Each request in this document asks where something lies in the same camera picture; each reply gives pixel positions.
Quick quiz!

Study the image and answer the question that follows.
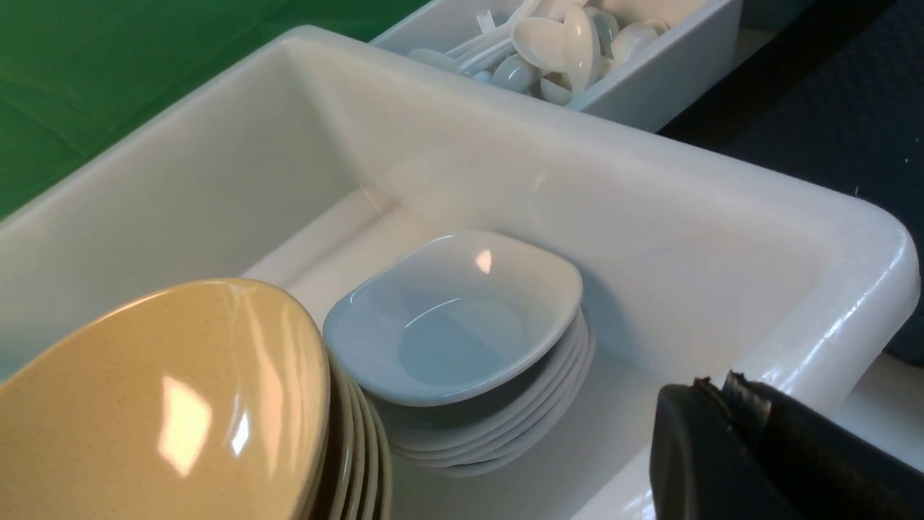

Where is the stack of white dishes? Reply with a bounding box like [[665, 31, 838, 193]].
[[372, 309, 596, 477]]

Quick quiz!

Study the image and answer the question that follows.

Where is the bottom stacked beige bowl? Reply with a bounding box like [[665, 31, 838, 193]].
[[369, 404, 393, 519]]

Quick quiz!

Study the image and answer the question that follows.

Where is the top stacked beige bowl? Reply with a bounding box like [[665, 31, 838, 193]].
[[303, 355, 356, 519]]

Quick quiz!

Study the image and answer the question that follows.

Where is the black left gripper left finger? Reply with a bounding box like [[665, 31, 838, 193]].
[[649, 383, 795, 519]]

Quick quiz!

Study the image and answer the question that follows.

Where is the pile of white spoons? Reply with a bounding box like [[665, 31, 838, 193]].
[[406, 1, 670, 106]]

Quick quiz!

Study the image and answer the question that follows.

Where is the beige noodle bowl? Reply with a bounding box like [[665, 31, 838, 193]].
[[1, 279, 331, 519]]

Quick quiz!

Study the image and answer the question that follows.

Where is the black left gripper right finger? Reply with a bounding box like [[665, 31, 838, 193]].
[[722, 371, 923, 519]]

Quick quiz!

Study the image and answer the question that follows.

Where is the white square sauce dish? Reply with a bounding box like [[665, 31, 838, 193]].
[[323, 230, 583, 407]]

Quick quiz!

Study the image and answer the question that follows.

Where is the stacked beige bowl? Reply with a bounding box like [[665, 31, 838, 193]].
[[340, 381, 367, 519], [355, 387, 380, 519], [369, 404, 393, 519], [303, 355, 356, 519]]

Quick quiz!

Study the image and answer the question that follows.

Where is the white spoon bin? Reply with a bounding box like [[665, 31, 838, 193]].
[[372, 1, 742, 132]]

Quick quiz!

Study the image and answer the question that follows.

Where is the green backdrop cloth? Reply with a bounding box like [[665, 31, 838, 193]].
[[1, 1, 422, 217]]

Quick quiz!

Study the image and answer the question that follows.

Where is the large white plastic tub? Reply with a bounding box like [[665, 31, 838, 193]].
[[1, 27, 920, 519]]

